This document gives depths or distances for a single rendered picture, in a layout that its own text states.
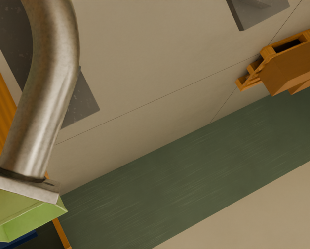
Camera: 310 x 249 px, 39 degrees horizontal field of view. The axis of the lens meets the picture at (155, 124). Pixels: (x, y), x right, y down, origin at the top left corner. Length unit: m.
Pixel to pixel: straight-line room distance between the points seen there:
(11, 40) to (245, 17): 0.19
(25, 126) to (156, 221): 6.14
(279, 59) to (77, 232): 3.56
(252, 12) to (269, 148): 6.77
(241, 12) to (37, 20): 0.17
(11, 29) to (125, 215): 6.07
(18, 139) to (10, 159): 0.01
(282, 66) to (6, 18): 4.52
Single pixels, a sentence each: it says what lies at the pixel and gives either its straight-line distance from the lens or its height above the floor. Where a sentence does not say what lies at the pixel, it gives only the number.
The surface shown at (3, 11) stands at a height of 1.06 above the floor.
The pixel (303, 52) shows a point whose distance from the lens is 5.02.
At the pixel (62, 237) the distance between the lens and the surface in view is 5.72.
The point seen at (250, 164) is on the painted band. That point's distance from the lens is 6.94.
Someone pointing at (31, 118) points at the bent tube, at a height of 1.15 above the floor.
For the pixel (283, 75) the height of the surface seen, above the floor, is 0.37.
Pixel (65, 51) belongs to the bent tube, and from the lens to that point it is 0.28.
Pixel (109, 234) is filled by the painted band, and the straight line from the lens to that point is 6.32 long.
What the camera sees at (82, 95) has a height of 1.14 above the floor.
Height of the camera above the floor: 1.26
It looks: 14 degrees down
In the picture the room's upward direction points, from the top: 151 degrees clockwise
